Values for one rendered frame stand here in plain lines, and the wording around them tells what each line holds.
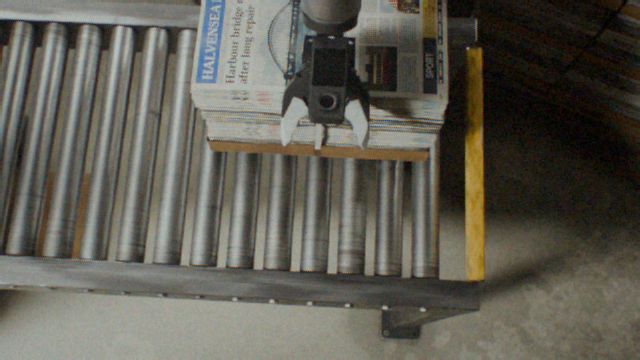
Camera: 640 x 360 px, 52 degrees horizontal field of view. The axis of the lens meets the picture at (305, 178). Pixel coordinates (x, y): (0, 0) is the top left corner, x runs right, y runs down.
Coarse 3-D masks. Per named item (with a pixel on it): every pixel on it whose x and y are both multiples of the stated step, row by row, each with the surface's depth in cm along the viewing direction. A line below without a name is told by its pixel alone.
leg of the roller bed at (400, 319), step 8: (392, 312) 188; (400, 312) 171; (408, 312) 158; (416, 312) 145; (424, 312) 135; (392, 320) 188; (400, 320) 171; (408, 320) 157; (416, 320) 147; (424, 320) 146; (432, 320) 144
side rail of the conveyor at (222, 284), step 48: (0, 288) 124; (48, 288) 115; (96, 288) 113; (144, 288) 113; (192, 288) 113; (240, 288) 113; (288, 288) 113; (336, 288) 113; (384, 288) 113; (432, 288) 113
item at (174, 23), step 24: (0, 0) 127; (24, 0) 127; (48, 0) 127; (72, 0) 127; (72, 24) 127; (96, 24) 126; (120, 24) 126; (144, 24) 126; (168, 24) 126; (192, 24) 126; (456, 24) 125; (72, 48) 137; (456, 48) 128
